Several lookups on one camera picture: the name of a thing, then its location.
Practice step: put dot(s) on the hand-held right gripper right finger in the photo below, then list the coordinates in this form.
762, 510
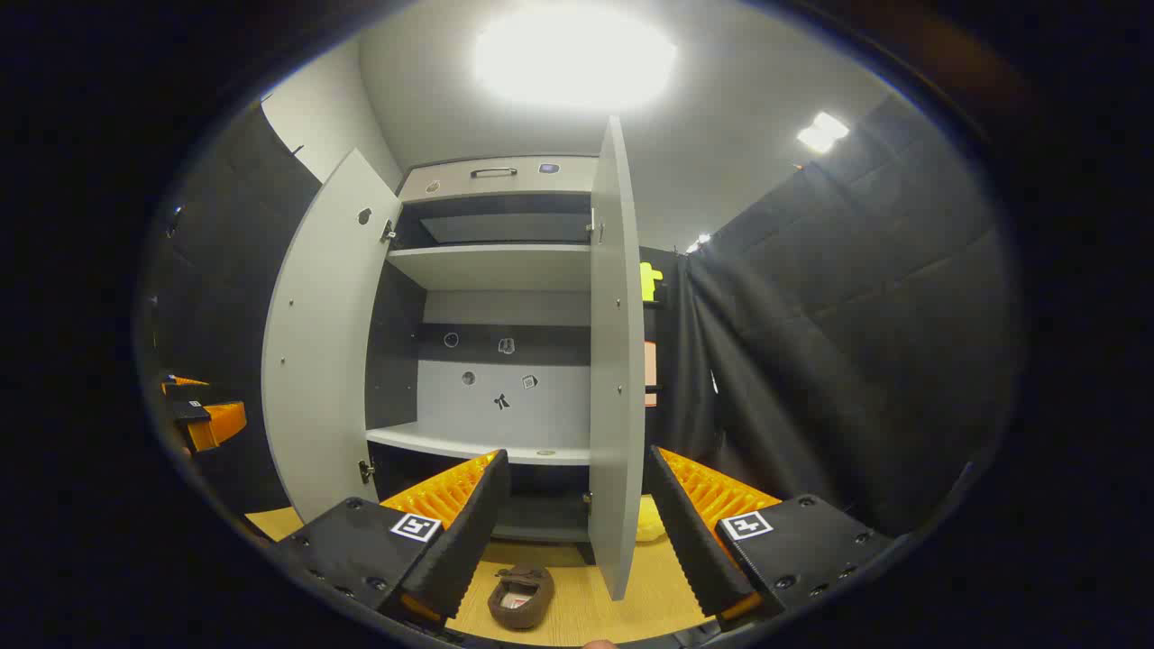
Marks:
690, 532

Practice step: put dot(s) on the large ceiling light panel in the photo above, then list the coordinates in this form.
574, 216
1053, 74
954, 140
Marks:
572, 54

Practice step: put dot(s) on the small ceiling light panel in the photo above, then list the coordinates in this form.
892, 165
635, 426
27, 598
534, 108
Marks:
822, 132

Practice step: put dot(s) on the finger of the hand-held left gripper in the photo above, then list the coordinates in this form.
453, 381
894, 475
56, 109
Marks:
185, 386
221, 422

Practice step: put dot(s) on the brown fuzzy shoe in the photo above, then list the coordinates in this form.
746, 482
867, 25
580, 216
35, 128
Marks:
523, 599

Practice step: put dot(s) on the grey shoe cabinet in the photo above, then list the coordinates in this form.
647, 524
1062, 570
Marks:
491, 266

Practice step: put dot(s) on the metal door hinge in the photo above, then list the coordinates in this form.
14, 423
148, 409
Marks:
595, 227
365, 470
389, 232

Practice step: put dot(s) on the yellow plush toy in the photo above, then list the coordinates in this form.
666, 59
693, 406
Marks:
649, 521

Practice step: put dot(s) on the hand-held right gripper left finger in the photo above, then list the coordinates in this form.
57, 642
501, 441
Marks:
469, 532

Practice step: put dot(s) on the black backdrop cloth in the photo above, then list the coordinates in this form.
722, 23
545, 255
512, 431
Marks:
856, 342

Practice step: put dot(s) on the grey shoe cabinet door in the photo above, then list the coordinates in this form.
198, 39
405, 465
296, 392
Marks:
618, 361
320, 361

